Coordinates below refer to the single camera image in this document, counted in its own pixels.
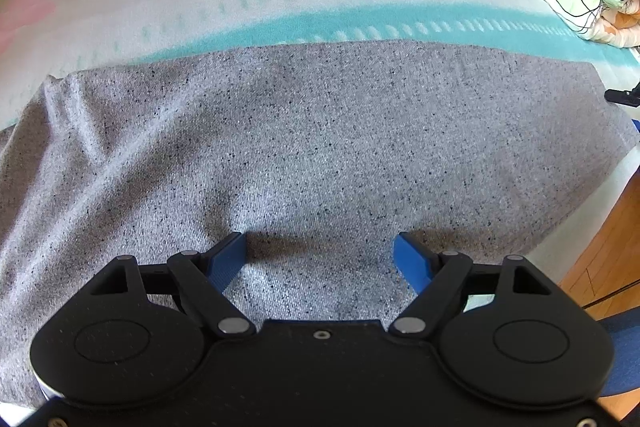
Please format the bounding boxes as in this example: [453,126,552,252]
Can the black cable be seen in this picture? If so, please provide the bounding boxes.
[580,282,640,310]

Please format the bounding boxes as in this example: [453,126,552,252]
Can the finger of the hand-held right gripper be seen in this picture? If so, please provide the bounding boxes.
[604,79,640,108]

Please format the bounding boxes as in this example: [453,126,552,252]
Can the grey pants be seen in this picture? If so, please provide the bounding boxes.
[0,39,633,409]

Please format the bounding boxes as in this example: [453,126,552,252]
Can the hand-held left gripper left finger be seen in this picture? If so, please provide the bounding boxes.
[87,232,253,339]

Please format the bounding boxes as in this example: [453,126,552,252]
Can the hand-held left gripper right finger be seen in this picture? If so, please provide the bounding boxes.
[389,232,556,339]

